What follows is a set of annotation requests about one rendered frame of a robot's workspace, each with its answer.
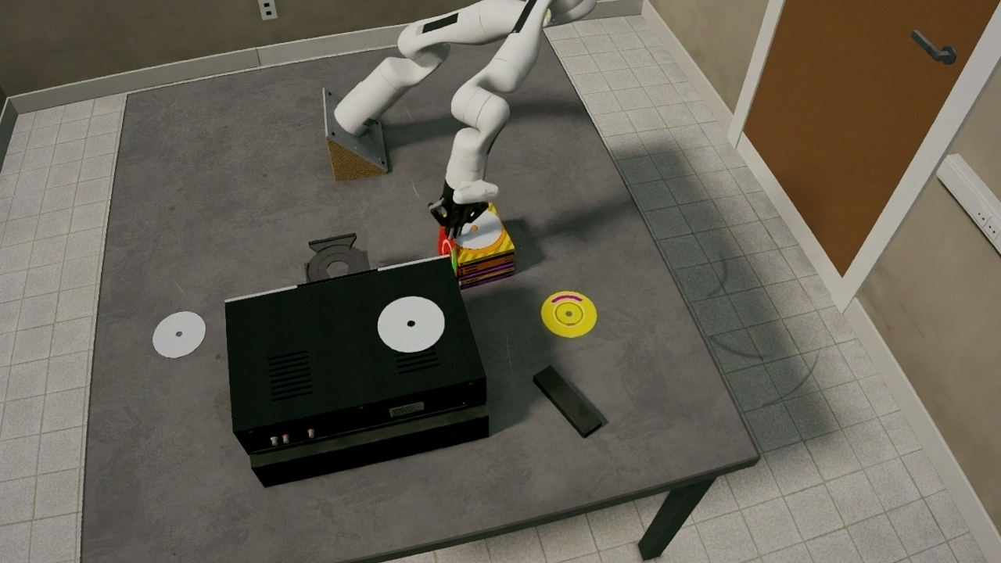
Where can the red cd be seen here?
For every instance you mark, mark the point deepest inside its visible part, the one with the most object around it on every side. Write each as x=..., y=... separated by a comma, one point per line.
x=446, y=245

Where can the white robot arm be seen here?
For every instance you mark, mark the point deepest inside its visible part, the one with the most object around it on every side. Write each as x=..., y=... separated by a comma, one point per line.
x=479, y=24

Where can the white disc with centre hole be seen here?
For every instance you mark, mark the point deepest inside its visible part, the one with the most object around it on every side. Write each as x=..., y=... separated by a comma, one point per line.
x=428, y=318
x=193, y=331
x=488, y=232

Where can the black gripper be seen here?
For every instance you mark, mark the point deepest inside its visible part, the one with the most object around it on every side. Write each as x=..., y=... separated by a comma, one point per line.
x=459, y=214

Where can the black rectangular box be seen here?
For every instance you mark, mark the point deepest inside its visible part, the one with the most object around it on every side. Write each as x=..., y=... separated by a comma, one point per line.
x=371, y=446

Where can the black rectangular block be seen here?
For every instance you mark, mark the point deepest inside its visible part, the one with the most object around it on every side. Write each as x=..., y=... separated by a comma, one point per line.
x=565, y=399

